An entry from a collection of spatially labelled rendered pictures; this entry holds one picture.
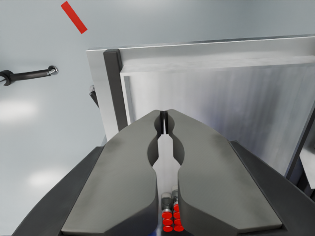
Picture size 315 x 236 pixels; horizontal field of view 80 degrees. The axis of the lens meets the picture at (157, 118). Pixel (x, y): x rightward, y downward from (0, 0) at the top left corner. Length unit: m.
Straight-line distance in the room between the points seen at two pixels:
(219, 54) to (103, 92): 0.17
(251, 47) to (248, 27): 0.96
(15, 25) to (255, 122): 1.29
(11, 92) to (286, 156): 1.50
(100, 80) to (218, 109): 0.19
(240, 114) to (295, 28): 1.08
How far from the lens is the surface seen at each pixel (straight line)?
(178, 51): 0.27
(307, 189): 0.49
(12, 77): 1.34
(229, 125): 0.34
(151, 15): 1.15
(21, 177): 2.08
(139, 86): 0.29
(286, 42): 0.32
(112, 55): 0.26
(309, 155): 0.43
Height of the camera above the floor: 1.15
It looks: 60 degrees down
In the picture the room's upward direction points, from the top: 180 degrees counter-clockwise
